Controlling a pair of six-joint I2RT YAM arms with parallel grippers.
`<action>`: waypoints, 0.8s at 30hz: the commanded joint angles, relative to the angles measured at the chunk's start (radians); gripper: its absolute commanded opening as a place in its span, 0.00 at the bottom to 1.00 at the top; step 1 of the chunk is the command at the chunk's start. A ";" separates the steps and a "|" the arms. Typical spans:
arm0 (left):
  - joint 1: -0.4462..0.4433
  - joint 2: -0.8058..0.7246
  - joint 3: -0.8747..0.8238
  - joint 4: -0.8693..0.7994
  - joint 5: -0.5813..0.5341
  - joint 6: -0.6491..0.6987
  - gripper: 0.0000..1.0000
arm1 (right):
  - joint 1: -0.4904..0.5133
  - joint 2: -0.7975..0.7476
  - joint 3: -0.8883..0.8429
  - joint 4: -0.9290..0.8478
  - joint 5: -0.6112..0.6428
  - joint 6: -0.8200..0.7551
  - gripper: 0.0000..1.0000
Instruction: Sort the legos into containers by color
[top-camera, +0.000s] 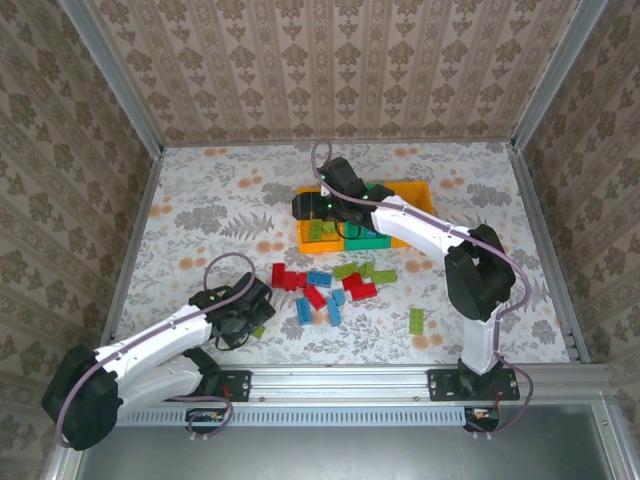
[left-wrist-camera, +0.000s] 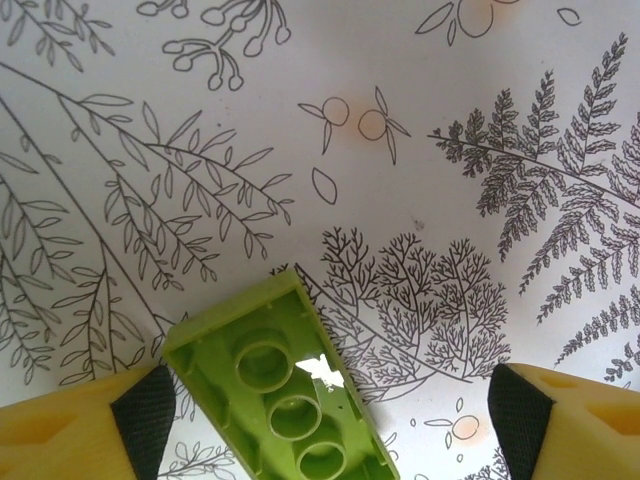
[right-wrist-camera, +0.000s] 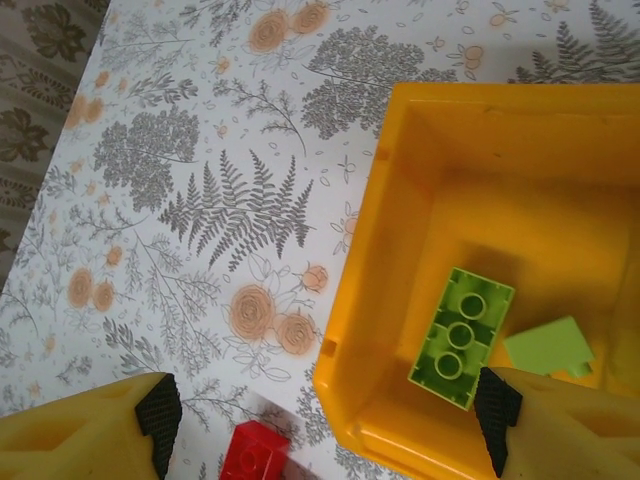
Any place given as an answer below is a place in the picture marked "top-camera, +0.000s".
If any green plastic bin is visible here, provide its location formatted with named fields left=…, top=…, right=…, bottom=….
left=342, top=219, right=393, bottom=252

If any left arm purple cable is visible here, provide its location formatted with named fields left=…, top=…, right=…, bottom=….
left=54, top=252, right=257, bottom=449

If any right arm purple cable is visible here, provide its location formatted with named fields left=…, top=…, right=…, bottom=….
left=311, top=139, right=534, bottom=436

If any grey metal sheet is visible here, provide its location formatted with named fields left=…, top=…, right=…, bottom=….
left=74, top=424, right=619, bottom=480

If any aluminium rear rail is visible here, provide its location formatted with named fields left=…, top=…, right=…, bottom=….
left=160, top=138, right=516, bottom=149

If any aluminium corner post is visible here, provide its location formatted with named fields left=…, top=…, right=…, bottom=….
left=510, top=0, right=610, bottom=154
left=56, top=0, right=165, bottom=157

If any black cable connector box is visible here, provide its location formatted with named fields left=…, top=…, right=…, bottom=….
left=463, top=405, right=501, bottom=434
left=185, top=407, right=227, bottom=435

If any grey slotted cable duct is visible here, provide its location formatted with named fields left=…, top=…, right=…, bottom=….
left=115, top=405, right=467, bottom=428

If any orange plastic bin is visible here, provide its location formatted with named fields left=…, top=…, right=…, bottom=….
left=296, top=185, right=347, bottom=257
left=387, top=179, right=437, bottom=250

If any aluminium side rail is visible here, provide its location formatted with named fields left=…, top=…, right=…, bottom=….
left=507, top=142, right=594, bottom=365
left=102, top=147, right=165, bottom=349

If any floral patterned table cover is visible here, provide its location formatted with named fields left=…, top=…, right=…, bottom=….
left=107, top=142, right=572, bottom=366

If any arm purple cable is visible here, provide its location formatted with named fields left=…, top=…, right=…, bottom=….
left=54, top=252, right=257, bottom=449
left=311, top=139, right=534, bottom=436

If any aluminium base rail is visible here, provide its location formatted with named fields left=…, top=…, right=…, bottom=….
left=199, top=363, right=615, bottom=404

